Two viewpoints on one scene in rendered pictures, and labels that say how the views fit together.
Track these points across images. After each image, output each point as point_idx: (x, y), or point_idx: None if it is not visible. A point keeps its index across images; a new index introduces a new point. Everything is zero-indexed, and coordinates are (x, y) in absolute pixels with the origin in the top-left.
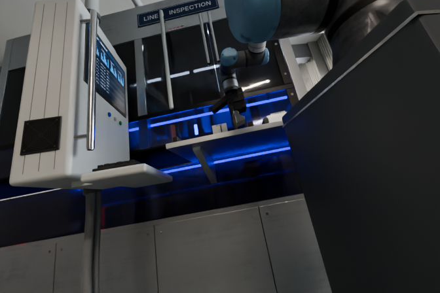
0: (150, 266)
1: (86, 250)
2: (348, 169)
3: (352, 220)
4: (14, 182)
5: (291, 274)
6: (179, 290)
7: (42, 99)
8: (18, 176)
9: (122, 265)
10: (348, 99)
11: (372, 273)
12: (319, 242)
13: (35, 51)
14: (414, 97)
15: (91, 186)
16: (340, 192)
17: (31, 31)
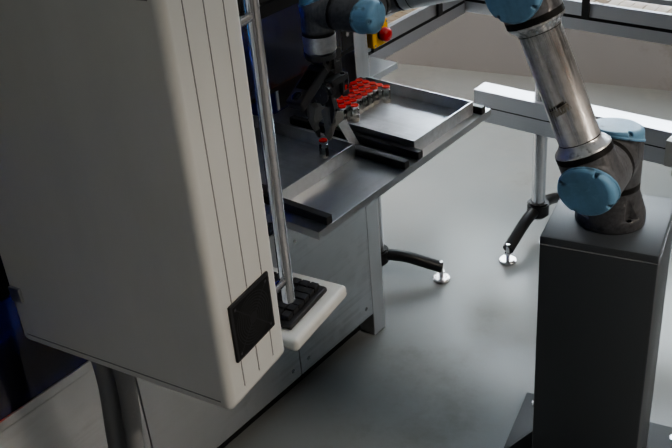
0: None
1: (142, 442)
2: (594, 291)
3: (583, 310)
4: (238, 402)
5: None
6: (181, 416)
7: (237, 255)
8: (242, 392)
9: (81, 440)
10: (615, 267)
11: (583, 329)
12: (541, 316)
13: (202, 152)
14: (642, 283)
15: None
16: (582, 298)
17: (180, 98)
